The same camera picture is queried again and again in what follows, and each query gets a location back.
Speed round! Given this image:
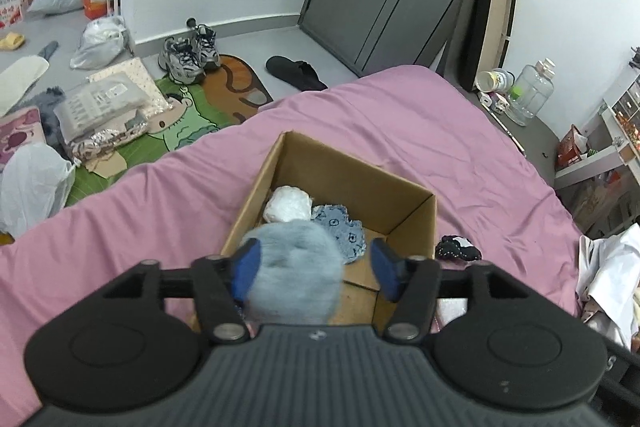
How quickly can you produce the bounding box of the black framed wooden tray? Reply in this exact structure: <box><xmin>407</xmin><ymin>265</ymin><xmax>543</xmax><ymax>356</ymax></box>
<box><xmin>457</xmin><ymin>0</ymin><xmax>520</xmax><ymax>93</ymax></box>

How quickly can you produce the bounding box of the grey sneaker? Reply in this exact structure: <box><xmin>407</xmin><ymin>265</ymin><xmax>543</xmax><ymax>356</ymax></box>
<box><xmin>158</xmin><ymin>36</ymin><xmax>206</xmax><ymax>86</ymax></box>
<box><xmin>192</xmin><ymin>24</ymin><xmax>222</xmax><ymax>72</ymax></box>

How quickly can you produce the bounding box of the clear water jug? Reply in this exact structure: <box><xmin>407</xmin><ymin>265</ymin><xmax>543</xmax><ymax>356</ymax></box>
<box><xmin>505</xmin><ymin>59</ymin><xmax>555</xmax><ymax>127</ymax></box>

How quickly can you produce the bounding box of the fluffy grey-blue plush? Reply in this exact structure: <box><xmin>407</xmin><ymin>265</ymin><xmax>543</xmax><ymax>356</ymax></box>
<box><xmin>241</xmin><ymin>219</ymin><xmax>345</xmax><ymax>326</ymax></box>

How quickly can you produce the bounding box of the grey fuzzy cloth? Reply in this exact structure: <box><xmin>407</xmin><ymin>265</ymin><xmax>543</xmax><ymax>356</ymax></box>
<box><xmin>22</xmin><ymin>87</ymin><xmax>77</xmax><ymax>158</ymax></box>

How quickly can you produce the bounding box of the black slipper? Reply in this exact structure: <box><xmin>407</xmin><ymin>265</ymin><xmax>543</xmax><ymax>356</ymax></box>
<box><xmin>265</xmin><ymin>55</ymin><xmax>330</xmax><ymax>92</ymax></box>

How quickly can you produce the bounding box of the white paper cup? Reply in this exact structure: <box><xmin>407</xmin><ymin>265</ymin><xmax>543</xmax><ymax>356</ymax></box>
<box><xmin>475</xmin><ymin>69</ymin><xmax>516</xmax><ymax>94</ymax></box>

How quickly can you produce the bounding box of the clear white plastic bag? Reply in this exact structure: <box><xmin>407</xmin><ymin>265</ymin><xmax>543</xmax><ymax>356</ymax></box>
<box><xmin>69</xmin><ymin>16</ymin><xmax>134</xmax><ymax>70</ymax></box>

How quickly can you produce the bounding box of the cartoon floor mat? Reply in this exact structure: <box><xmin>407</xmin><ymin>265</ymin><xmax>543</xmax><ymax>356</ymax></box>
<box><xmin>65</xmin><ymin>53</ymin><xmax>275</xmax><ymax>208</ymax></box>

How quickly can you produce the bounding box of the grey plastic package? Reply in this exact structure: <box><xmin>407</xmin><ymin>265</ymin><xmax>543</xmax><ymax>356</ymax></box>
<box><xmin>52</xmin><ymin>72</ymin><xmax>151</xmax><ymax>143</ymax></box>

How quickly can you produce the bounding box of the black and white sock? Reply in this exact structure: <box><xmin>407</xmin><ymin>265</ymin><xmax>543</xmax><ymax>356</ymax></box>
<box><xmin>435</xmin><ymin>234</ymin><xmax>482</xmax><ymax>262</ymax></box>

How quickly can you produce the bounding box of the pink patterned box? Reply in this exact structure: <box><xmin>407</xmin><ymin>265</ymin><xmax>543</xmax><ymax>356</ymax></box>
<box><xmin>0</xmin><ymin>106</ymin><xmax>49</xmax><ymax>168</ymax></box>

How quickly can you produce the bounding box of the large white plastic bag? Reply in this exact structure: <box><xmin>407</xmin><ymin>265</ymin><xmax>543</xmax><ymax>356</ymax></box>
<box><xmin>0</xmin><ymin>142</ymin><xmax>76</xmax><ymax>238</ymax></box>

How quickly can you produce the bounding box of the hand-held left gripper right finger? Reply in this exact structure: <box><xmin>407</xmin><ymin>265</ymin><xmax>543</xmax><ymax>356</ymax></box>
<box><xmin>369</xmin><ymin>238</ymin><xmax>532</xmax><ymax>343</ymax></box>

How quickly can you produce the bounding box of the white crumpled cloth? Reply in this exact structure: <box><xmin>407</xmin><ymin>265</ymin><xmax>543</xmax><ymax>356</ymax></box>
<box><xmin>575</xmin><ymin>222</ymin><xmax>640</xmax><ymax>349</ymax></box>

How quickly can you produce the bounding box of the red white carton case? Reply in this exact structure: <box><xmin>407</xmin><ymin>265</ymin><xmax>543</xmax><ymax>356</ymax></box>
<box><xmin>0</xmin><ymin>0</ymin><xmax>26</xmax><ymax>30</ymax></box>

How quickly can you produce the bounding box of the white plastic-wrapped ball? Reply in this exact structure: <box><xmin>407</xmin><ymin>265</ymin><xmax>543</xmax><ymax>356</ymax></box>
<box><xmin>263</xmin><ymin>185</ymin><xmax>314</xmax><ymax>224</ymax></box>

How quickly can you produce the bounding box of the brown cardboard box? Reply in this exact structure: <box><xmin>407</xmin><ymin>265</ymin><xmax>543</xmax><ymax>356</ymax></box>
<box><xmin>187</xmin><ymin>131</ymin><xmax>438</xmax><ymax>333</ymax></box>

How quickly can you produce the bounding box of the pink bed sheet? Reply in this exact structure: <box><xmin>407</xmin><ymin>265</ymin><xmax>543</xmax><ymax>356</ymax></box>
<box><xmin>0</xmin><ymin>65</ymin><xmax>587</xmax><ymax>414</ymax></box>

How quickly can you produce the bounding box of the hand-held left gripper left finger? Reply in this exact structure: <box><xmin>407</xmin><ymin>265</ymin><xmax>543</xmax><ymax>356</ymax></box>
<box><xmin>97</xmin><ymin>237</ymin><xmax>264</xmax><ymax>344</ymax></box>

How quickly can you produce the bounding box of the silver patterned package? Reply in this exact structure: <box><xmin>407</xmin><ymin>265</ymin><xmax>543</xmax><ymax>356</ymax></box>
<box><xmin>72</xmin><ymin>121</ymin><xmax>151</xmax><ymax>158</ymax></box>

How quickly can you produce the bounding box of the beige dotted package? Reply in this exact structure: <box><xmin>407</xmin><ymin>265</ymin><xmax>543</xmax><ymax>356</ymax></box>
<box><xmin>87</xmin><ymin>57</ymin><xmax>166</xmax><ymax>118</ymax></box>

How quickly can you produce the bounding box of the grey drawer organiser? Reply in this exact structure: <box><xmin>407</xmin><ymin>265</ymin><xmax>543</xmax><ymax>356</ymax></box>
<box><xmin>602</xmin><ymin>72</ymin><xmax>640</xmax><ymax>148</ymax></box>

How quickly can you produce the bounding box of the white desk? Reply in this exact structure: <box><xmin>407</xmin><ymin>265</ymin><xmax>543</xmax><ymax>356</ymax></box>
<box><xmin>552</xmin><ymin>72</ymin><xmax>640</xmax><ymax>235</ymax></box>

